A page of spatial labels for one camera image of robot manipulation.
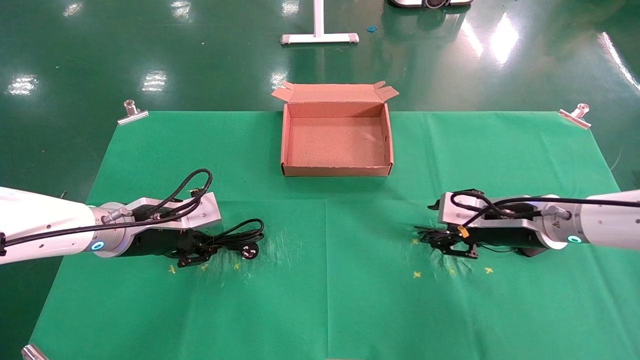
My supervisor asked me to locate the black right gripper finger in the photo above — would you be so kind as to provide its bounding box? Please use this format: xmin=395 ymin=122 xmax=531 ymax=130
xmin=434 ymin=243 xmax=480 ymax=260
xmin=422 ymin=228 xmax=469 ymax=245

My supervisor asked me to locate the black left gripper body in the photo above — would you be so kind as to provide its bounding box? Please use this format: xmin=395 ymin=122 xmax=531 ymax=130
xmin=119 ymin=229 xmax=197 ymax=259

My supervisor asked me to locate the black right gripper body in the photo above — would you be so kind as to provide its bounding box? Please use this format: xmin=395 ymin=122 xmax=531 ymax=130
xmin=469 ymin=227 xmax=549 ymax=257

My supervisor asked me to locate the black wired computer mouse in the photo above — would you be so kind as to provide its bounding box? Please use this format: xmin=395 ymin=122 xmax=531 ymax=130
xmin=414 ymin=225 xmax=521 ymax=259

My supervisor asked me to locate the black data cable with plug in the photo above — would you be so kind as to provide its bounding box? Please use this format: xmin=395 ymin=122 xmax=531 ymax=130
xmin=165 ymin=218 xmax=265 ymax=261

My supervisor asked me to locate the open brown cardboard box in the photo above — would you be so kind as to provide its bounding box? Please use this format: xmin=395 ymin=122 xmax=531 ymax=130
xmin=271 ymin=81 xmax=400 ymax=177

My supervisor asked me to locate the silver metal binder clip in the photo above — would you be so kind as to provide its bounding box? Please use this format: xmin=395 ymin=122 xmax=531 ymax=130
xmin=558 ymin=103 xmax=592 ymax=130
xmin=21 ymin=344 xmax=50 ymax=360
xmin=117 ymin=100 xmax=150 ymax=126

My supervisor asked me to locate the green table cloth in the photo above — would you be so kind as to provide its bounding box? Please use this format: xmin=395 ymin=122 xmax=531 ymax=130
xmin=27 ymin=111 xmax=640 ymax=360

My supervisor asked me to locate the white metal stand base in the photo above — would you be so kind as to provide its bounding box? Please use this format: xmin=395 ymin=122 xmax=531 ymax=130
xmin=280 ymin=0 xmax=360 ymax=46

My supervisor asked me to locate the grey black machine base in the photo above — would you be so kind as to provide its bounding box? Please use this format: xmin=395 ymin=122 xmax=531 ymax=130
xmin=389 ymin=0 xmax=473 ymax=10

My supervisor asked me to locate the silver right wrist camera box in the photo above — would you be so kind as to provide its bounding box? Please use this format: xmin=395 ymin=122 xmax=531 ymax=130
xmin=438 ymin=192 xmax=547 ymax=227

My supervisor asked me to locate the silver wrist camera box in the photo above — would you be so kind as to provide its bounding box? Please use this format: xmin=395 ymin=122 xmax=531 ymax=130
xmin=438 ymin=192 xmax=547 ymax=227
xmin=131 ymin=192 xmax=222 ymax=234

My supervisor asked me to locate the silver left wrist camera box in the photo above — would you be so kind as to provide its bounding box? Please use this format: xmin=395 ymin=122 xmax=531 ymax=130
xmin=131 ymin=192 xmax=222 ymax=234

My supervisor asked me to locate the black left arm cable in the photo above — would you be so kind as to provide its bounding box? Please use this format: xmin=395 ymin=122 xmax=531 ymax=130
xmin=0 ymin=168 xmax=214 ymax=251

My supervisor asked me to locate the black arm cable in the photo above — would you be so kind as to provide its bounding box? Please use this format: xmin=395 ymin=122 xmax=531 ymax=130
xmin=0 ymin=168 xmax=214 ymax=251
xmin=449 ymin=189 xmax=640 ymax=229

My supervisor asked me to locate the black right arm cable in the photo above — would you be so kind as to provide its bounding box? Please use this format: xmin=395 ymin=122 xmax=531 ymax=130
xmin=449 ymin=189 xmax=640 ymax=229

